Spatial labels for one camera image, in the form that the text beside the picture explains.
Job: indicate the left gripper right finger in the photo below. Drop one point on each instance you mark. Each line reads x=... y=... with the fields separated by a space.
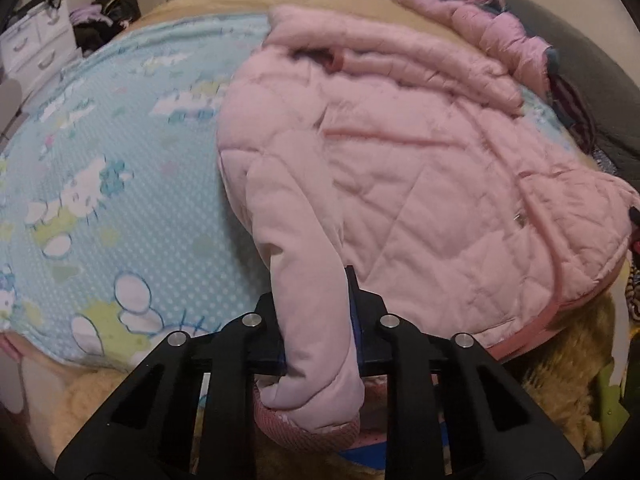
x=366 y=308

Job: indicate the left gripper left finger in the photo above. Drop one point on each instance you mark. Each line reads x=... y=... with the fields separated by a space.
x=268 y=356

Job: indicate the pink quilted jacket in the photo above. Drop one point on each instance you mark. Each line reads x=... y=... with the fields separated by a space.
x=349 y=144

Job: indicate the purple clothes pile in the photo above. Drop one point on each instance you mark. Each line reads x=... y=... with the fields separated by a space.
x=89 y=14

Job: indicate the tan bed sheet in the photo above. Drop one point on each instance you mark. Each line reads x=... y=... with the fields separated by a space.
x=563 y=370

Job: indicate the blue cartoon cat blanket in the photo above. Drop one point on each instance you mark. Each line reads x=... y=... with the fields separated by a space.
x=115 y=227

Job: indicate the yellow green sleeve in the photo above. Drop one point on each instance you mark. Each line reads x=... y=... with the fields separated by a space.
x=613 y=415

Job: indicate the striped dark blanket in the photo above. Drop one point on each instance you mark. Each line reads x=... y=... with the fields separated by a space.
x=573 y=113

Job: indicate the grey quilted headboard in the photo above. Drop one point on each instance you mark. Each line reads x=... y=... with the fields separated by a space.
x=609 y=93

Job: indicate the pink floral duvet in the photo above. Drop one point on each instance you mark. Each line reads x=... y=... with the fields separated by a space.
x=490 y=27

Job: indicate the grey curved dresser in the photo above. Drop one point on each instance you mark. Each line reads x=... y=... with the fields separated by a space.
x=11 y=111

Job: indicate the black bag on floor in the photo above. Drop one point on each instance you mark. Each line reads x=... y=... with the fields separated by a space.
x=121 y=12

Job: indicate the white drawer chest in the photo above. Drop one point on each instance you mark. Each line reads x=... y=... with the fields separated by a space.
x=39 y=44

